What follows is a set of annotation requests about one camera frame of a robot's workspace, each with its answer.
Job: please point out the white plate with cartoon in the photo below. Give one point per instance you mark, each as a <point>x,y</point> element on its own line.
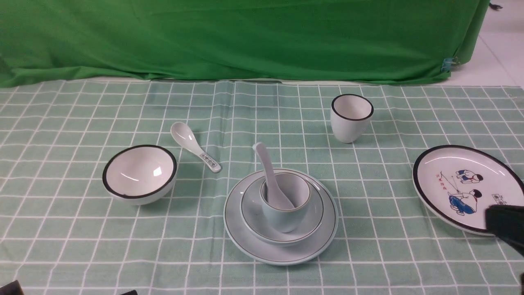
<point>458,183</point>

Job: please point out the white bowl black rim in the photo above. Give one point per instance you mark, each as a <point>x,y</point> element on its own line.
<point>140,174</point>

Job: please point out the white spoon patterned handle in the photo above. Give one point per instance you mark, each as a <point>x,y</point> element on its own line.
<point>184,137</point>

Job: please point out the blue clip on backdrop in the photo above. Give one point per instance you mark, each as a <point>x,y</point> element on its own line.
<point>447,64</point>

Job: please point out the pale blue bowl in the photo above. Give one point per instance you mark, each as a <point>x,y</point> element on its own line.
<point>257,224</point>

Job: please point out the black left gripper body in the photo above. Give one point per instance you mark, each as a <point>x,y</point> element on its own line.
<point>13,288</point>

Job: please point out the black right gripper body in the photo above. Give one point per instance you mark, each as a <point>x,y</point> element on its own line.
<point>507,223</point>

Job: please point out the white cup black rim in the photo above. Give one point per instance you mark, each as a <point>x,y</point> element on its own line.
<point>350,115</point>

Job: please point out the plain white spoon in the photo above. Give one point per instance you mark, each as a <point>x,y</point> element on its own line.
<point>275,196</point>

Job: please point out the green backdrop cloth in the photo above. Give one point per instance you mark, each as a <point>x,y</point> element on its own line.
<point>367,41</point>

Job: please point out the pale blue plate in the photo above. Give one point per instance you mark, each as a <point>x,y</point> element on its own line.
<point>280,255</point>

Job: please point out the pale blue cup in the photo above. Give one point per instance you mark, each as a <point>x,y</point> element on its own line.
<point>298,192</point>

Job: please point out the green checkered tablecloth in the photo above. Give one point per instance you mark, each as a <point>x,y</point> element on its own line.
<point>62,233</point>

